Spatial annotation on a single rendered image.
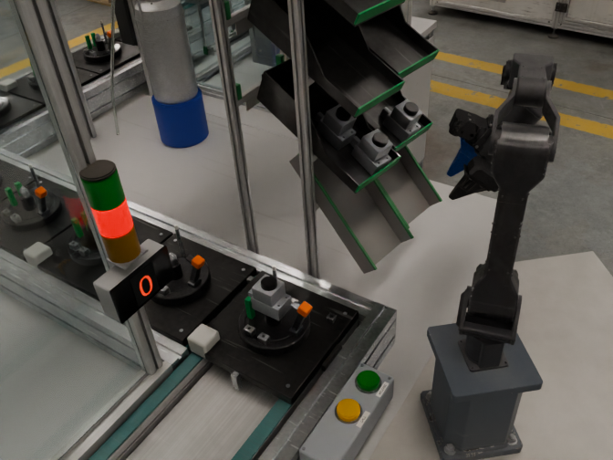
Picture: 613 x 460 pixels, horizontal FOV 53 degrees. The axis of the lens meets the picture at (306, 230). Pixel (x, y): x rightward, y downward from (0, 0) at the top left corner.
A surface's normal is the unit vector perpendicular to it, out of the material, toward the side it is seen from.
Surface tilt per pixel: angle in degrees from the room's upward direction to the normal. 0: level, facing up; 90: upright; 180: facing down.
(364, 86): 25
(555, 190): 0
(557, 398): 0
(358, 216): 45
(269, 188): 0
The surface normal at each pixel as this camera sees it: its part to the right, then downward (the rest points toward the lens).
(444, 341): -0.06, -0.77
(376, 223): 0.47, -0.26
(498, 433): 0.14, 0.62
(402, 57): 0.25, -0.53
